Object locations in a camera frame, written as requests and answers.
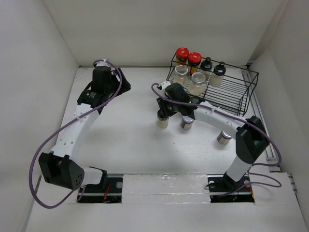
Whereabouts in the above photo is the clear glass jar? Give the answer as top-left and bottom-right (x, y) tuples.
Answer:
(188, 72), (206, 96)
(172, 65), (189, 87)

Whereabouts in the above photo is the black cap spice grinder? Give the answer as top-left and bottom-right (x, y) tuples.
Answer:
(210, 61), (226, 87)
(200, 57), (213, 80)
(156, 110), (169, 129)

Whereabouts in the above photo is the clear glass jar front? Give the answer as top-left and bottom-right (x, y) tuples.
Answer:
(188, 72), (206, 96)

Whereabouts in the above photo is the white lid spice jar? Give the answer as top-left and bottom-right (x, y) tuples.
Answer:
(217, 131), (232, 145)
(181, 116), (194, 130)

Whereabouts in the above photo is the red lid sauce jar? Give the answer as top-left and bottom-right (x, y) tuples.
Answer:
(175, 47), (190, 65)
(188, 52), (202, 75)

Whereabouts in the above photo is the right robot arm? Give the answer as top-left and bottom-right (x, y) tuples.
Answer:
(152, 81), (269, 191)

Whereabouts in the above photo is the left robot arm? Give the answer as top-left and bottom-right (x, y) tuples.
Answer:
(38, 66), (131, 192)

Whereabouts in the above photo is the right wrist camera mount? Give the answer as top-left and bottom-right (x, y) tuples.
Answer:
(157, 81), (171, 90)

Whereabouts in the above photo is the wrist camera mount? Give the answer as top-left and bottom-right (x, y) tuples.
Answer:
(93, 58), (110, 68)
(157, 81), (171, 90)

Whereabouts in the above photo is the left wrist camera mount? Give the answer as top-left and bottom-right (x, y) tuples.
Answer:
(93, 58), (110, 68)

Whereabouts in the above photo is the black wire rack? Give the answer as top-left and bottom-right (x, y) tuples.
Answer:
(167, 52), (259, 116)

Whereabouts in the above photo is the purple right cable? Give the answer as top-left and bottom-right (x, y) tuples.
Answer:
(151, 83), (282, 196)

